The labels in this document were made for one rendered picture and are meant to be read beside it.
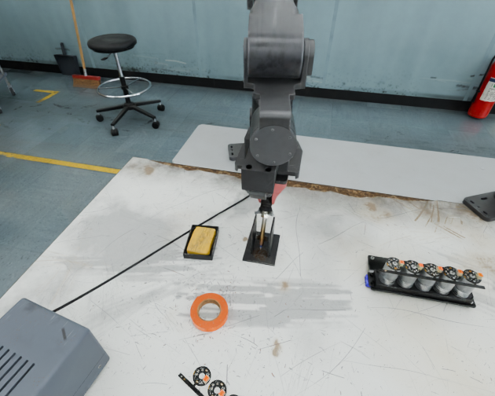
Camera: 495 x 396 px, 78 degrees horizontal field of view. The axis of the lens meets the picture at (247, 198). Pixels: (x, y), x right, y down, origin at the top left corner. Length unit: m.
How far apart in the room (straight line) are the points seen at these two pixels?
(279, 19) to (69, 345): 0.46
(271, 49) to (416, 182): 0.56
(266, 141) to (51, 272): 0.46
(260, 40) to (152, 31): 3.06
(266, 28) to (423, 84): 2.87
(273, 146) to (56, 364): 0.35
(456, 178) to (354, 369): 0.57
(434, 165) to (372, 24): 2.20
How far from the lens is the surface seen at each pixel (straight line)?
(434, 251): 0.69
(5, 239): 2.04
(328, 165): 0.82
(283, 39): 0.40
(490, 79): 3.19
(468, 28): 3.17
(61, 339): 0.45
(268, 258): 0.58
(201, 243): 0.59
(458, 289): 0.60
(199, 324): 0.50
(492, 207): 0.84
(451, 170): 0.93
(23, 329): 0.48
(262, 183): 0.39
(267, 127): 0.35
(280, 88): 0.41
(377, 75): 3.13
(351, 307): 0.55
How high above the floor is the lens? 1.21
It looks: 41 degrees down
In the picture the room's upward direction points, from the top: straight up
